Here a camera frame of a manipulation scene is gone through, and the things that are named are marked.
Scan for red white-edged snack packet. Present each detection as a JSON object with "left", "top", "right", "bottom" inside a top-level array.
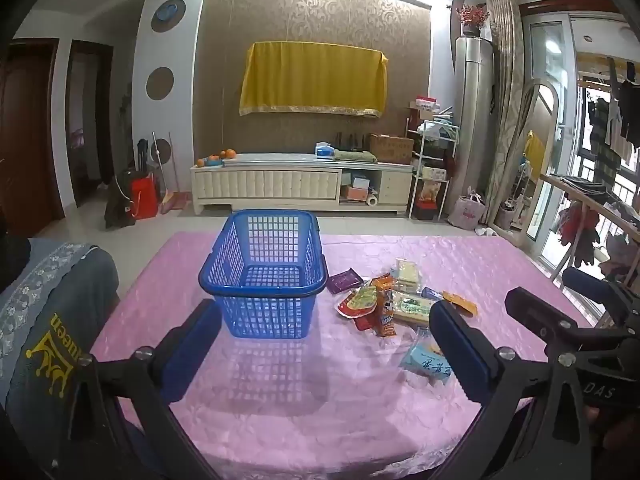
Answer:
[{"left": 336, "top": 286, "right": 381, "bottom": 320}]

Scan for vase with red flowers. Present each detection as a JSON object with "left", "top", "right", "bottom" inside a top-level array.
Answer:
[{"left": 457, "top": 4, "right": 491, "bottom": 38}]

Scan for hanging clothes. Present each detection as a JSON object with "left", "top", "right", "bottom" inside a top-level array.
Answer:
[{"left": 582, "top": 57, "right": 640, "bottom": 163}]

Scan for round brown wall plaque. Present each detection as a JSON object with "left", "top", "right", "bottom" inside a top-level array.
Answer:
[{"left": 146, "top": 66, "right": 175, "bottom": 98}]

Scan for white metal rack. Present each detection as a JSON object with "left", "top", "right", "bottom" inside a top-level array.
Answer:
[{"left": 407, "top": 105, "right": 459, "bottom": 221}]

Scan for cardboard box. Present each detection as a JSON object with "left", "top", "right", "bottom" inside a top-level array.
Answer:
[{"left": 369, "top": 133, "right": 415, "bottom": 164}]

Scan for dark wooden door frame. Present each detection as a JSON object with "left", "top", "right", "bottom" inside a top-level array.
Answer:
[{"left": 65, "top": 40, "right": 117, "bottom": 208}]

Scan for purple snack packet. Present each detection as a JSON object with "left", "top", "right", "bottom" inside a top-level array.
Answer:
[{"left": 327, "top": 270, "right": 364, "bottom": 295}]

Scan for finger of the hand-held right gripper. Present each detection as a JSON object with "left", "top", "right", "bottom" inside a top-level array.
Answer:
[
  {"left": 562, "top": 267, "right": 640, "bottom": 328},
  {"left": 505, "top": 287, "right": 632, "bottom": 350}
]

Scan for patterned curtain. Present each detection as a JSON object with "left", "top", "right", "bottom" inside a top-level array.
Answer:
[{"left": 487, "top": 0, "right": 526, "bottom": 221}]

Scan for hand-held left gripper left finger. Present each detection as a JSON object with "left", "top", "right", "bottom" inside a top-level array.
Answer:
[{"left": 55, "top": 299, "right": 223, "bottom": 480}]

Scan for blue plastic basket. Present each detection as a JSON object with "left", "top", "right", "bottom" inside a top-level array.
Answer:
[{"left": 198, "top": 209, "right": 328, "bottom": 339}]

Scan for wooden drying rack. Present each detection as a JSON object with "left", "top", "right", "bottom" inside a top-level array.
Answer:
[{"left": 539, "top": 174, "right": 640, "bottom": 286}]

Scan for pink bag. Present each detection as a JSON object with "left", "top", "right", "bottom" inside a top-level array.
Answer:
[{"left": 447, "top": 187, "right": 486, "bottom": 230}]

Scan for pink broom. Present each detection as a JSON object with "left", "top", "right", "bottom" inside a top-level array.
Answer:
[{"left": 159, "top": 132, "right": 191, "bottom": 216}]

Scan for square cracker packet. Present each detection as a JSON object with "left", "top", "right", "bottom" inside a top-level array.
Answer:
[{"left": 392, "top": 290, "right": 439, "bottom": 326}]

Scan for orange cartoon snack packet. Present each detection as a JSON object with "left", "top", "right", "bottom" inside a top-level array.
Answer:
[{"left": 375, "top": 290, "right": 399, "bottom": 339}]

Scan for green folded cloth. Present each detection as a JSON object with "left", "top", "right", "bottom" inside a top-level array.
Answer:
[{"left": 333, "top": 149, "right": 378, "bottom": 165}]

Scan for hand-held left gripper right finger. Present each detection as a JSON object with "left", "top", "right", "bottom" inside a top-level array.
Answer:
[{"left": 429, "top": 300, "right": 593, "bottom": 480}]

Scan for silver standing air conditioner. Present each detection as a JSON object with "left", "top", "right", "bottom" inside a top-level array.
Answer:
[{"left": 454, "top": 36, "right": 496, "bottom": 211}]

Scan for pink tablecloth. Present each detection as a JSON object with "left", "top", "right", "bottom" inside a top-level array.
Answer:
[{"left": 90, "top": 232, "right": 601, "bottom": 480}]

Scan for grey cloth with yellow print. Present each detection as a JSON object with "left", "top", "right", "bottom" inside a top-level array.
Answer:
[{"left": 0, "top": 240, "right": 121, "bottom": 463}]

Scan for yellow cloth cover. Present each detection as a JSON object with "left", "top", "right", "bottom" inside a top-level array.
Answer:
[{"left": 239, "top": 40, "right": 390, "bottom": 119}]

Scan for white TV cabinet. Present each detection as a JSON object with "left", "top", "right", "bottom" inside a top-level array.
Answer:
[{"left": 190, "top": 152, "right": 415, "bottom": 217}]

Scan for black bag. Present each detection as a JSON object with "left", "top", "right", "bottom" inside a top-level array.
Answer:
[{"left": 104, "top": 172, "right": 136, "bottom": 229}]

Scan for round plaque with blue plate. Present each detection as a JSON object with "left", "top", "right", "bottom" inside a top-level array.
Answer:
[{"left": 151, "top": 0, "right": 187, "bottom": 33}]

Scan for light blue pastry packet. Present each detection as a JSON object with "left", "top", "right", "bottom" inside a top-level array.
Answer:
[{"left": 400, "top": 329, "right": 457, "bottom": 387}]

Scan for dark bottles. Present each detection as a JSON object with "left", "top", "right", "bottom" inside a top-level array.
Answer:
[{"left": 337, "top": 131, "right": 368, "bottom": 153}]

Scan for red bag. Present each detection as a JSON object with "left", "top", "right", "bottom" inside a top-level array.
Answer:
[{"left": 131, "top": 175, "right": 160, "bottom": 220}]

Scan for white mop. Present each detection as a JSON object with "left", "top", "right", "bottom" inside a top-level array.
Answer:
[{"left": 150, "top": 130, "right": 173, "bottom": 196}]

